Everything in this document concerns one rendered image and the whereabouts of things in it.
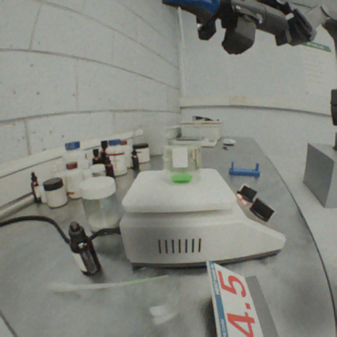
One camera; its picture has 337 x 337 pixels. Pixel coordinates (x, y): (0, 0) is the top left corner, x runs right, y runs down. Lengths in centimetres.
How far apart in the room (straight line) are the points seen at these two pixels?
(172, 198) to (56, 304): 18
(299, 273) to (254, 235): 9
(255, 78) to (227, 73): 27
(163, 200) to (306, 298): 20
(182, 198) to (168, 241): 5
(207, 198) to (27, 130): 53
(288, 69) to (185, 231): 175
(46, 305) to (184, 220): 19
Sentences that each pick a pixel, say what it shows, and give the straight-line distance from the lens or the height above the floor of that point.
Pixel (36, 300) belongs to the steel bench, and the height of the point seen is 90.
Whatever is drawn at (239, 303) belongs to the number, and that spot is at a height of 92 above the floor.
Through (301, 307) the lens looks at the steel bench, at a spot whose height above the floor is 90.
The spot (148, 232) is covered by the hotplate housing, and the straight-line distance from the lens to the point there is 19.
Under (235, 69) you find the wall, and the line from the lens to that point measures 174.
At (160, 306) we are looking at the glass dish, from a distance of 17.
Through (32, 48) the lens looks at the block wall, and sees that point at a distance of 66.
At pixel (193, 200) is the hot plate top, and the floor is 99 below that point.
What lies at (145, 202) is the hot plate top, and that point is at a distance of 18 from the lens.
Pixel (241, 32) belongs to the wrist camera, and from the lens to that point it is 26.
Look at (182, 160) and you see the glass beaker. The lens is 21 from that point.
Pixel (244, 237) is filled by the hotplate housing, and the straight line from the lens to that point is 20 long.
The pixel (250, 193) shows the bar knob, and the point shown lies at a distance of 28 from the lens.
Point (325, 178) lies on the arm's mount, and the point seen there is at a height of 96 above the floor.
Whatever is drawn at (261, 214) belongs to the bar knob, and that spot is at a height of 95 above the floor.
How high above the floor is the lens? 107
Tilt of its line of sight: 16 degrees down
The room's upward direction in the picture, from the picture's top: 3 degrees counter-clockwise
